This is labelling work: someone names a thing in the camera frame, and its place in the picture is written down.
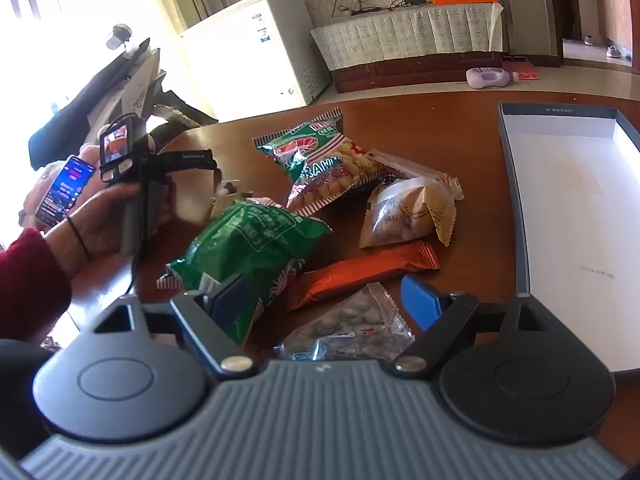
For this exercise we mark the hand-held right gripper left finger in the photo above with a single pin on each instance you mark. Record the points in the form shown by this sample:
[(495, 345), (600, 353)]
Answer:
[(230, 305)]

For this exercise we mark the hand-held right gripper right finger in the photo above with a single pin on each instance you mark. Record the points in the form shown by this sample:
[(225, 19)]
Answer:
[(420, 300)]

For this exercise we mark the large green snack bag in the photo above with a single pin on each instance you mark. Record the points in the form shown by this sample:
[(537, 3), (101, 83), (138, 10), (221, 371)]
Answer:
[(245, 250)]

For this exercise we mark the orange snack bar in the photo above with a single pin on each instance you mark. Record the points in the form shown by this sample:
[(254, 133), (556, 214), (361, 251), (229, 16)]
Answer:
[(360, 277)]

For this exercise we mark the clear seed packet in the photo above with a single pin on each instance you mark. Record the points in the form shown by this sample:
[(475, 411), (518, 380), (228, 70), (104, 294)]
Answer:
[(345, 322)]

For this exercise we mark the gold brown snack packet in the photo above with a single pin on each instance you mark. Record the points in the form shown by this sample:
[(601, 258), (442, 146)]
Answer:
[(220, 208)]

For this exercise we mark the beige nut cake packet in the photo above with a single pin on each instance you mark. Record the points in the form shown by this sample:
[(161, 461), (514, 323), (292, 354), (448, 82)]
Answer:
[(400, 210)]

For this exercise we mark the green prawn cracker bag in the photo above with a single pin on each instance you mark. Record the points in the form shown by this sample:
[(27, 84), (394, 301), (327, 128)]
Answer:
[(310, 160)]

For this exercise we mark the grey box with white inside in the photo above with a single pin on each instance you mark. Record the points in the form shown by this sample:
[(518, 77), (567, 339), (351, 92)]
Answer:
[(575, 200)]

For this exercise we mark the person's left hand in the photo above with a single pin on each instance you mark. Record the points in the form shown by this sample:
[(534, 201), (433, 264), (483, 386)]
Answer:
[(100, 220)]

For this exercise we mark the smartphone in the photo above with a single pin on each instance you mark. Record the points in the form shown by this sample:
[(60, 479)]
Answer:
[(65, 190)]

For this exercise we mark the chair with dark clothes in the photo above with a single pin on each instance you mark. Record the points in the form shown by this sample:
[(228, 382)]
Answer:
[(100, 100)]

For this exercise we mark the white chest freezer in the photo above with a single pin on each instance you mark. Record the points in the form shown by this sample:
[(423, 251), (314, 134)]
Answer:
[(250, 50)]

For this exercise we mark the dark wooden television cabinet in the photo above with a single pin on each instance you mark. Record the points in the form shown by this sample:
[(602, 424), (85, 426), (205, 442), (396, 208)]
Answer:
[(400, 77)]

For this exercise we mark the purple detergent bottle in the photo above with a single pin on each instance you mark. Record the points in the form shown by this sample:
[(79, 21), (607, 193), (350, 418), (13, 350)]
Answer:
[(487, 78)]

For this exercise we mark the white lace cabinet cloth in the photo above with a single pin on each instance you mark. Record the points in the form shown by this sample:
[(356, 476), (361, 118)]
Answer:
[(400, 30)]

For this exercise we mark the white shoe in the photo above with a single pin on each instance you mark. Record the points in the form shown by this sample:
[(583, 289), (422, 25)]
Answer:
[(613, 51)]

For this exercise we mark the wooden kitchen cabinet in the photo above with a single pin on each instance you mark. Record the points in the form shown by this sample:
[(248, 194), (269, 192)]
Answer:
[(612, 10)]

